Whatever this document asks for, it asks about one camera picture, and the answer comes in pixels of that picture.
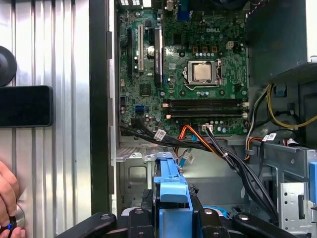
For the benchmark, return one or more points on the round black disc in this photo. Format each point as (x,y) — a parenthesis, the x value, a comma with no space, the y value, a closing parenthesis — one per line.
(6,67)

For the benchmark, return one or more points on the blue drive latch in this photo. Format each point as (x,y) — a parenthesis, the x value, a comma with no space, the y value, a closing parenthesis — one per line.
(313,188)

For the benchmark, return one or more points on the person's hand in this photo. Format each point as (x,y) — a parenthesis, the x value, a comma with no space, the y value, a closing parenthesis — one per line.
(7,188)

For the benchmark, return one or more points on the silver CPU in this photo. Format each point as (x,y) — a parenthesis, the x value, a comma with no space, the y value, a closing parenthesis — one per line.
(201,72)

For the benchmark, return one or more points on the white expansion slot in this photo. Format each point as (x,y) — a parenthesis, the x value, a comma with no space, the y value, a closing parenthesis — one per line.
(141,49)

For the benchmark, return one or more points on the CPU socket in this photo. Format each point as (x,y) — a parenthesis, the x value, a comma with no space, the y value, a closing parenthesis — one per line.
(190,74)

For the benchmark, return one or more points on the black phone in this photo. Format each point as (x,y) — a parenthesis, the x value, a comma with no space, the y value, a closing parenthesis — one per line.
(24,106)

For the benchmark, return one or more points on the grey metal drive cage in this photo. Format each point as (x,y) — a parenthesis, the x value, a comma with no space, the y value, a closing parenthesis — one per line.
(292,158)

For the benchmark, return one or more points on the hard disk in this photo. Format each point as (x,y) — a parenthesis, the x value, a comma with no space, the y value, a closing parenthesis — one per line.
(171,188)

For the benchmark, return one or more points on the black expansion slot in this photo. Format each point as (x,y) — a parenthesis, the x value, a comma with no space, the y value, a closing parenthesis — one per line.
(129,52)

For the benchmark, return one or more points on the black PC case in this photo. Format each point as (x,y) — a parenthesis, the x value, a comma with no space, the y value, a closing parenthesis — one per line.
(99,99)

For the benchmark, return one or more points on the metal disk bay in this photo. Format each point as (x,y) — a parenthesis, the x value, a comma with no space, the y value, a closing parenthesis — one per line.
(133,178)

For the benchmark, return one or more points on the green motherboard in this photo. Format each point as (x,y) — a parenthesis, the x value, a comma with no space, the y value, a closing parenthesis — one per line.
(178,74)

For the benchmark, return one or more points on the grey power supply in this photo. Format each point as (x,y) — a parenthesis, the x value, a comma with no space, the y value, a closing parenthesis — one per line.
(272,37)

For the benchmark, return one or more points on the black RAM slot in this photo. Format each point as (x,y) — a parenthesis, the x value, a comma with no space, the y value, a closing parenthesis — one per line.
(205,114)
(205,103)

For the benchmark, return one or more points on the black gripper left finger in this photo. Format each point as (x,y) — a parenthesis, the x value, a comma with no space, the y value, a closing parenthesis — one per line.
(143,223)

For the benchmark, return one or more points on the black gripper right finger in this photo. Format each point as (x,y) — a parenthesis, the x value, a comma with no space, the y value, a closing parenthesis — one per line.
(208,223)

